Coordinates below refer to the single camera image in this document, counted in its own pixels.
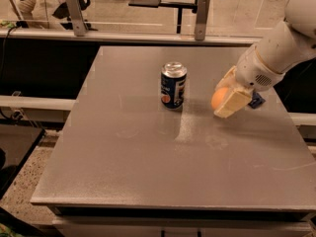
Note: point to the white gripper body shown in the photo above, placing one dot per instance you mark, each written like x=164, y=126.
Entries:
x=253, y=70

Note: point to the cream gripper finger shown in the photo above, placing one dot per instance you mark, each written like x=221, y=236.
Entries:
x=234, y=100
x=228, y=81

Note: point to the orange fruit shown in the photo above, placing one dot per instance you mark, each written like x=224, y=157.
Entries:
x=218, y=97

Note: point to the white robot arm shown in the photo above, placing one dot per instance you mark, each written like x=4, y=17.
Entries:
x=265, y=63

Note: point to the blue soda can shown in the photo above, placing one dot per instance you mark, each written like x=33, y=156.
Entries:
x=173, y=82

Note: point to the person in light clothes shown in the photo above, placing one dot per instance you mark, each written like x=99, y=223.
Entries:
x=46, y=14

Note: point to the glass barrier panel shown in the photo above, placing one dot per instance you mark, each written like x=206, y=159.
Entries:
x=226, y=19

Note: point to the middle metal bracket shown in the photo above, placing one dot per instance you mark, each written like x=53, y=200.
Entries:
x=201, y=19

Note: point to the metal bracket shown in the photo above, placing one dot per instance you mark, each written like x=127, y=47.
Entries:
x=201, y=19
x=77, y=21

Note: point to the left metal bracket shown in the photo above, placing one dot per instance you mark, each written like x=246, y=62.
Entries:
x=77, y=21

